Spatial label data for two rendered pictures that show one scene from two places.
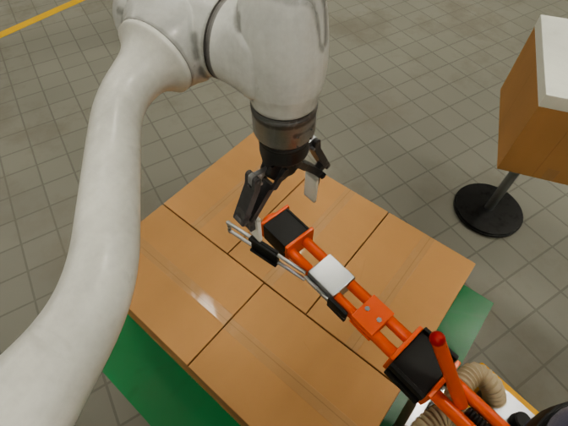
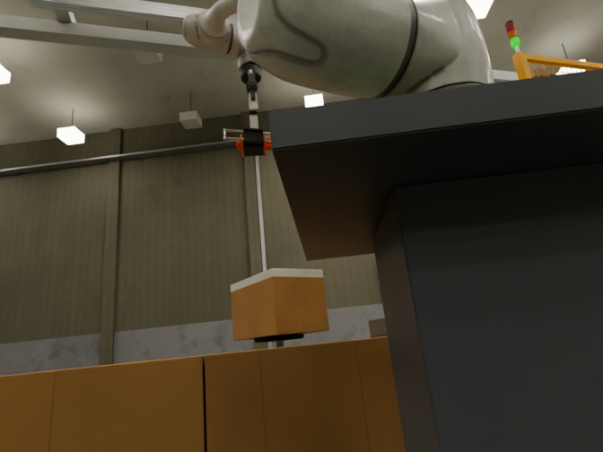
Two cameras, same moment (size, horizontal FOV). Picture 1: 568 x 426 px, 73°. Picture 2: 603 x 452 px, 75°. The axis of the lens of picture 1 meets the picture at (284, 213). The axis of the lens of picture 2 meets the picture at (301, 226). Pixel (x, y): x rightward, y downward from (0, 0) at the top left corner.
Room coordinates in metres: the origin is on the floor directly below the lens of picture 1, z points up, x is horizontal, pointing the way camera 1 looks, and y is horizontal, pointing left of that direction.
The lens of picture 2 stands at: (-0.37, 0.94, 0.54)
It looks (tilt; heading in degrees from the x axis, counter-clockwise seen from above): 17 degrees up; 304
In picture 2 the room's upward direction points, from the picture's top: 6 degrees counter-clockwise
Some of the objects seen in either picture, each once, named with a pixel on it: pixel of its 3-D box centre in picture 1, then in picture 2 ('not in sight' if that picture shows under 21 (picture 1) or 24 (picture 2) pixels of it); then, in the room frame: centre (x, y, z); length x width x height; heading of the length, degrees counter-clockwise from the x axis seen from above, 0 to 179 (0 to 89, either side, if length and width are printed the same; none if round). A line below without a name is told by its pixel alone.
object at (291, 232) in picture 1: (286, 232); (253, 145); (0.44, -0.01, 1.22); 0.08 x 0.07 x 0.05; 41
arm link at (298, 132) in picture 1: (284, 117); (249, 64); (0.42, 0.00, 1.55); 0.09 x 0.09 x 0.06
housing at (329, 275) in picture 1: (330, 279); not in sight; (0.33, -0.09, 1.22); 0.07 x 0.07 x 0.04; 41
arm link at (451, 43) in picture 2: not in sight; (426, 54); (-0.25, 0.35, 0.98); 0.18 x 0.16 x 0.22; 61
